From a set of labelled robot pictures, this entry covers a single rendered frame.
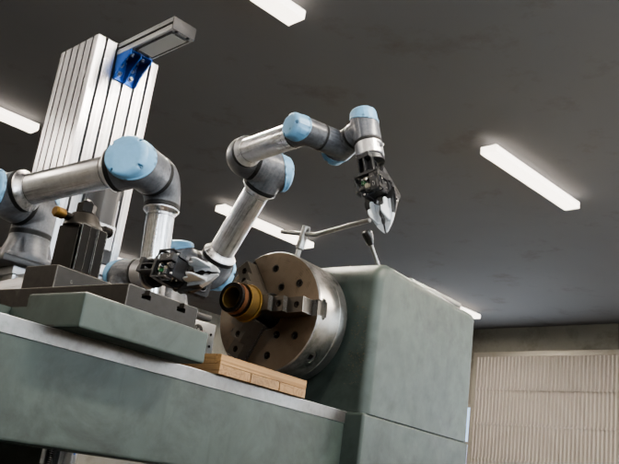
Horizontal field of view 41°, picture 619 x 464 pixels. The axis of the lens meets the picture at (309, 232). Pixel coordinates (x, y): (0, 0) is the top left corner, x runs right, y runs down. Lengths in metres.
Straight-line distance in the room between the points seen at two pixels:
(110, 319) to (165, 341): 0.13
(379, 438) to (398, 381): 0.17
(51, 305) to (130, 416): 0.25
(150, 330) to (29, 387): 0.22
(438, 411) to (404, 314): 0.33
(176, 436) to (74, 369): 0.28
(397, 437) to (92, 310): 1.05
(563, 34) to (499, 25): 0.34
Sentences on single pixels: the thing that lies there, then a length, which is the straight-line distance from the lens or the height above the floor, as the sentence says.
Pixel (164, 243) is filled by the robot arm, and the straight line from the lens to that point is 2.18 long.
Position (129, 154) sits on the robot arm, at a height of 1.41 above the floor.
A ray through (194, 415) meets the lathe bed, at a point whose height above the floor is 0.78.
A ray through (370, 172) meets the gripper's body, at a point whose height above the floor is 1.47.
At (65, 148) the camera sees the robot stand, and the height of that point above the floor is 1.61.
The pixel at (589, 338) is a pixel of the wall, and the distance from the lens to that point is 10.88.
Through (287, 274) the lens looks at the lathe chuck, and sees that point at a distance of 2.06.
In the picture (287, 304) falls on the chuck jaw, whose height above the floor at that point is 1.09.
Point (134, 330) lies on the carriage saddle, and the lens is 1.43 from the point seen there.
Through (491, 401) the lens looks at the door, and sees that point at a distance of 11.33.
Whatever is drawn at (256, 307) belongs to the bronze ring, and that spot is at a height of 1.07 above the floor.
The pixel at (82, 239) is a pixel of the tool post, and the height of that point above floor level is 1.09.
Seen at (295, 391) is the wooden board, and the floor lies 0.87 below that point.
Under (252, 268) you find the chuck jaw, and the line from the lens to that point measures 2.10.
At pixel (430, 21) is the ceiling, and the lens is 4.53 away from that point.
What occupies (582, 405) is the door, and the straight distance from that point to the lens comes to 10.71.
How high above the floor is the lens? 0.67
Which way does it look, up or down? 17 degrees up
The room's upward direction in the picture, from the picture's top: 8 degrees clockwise
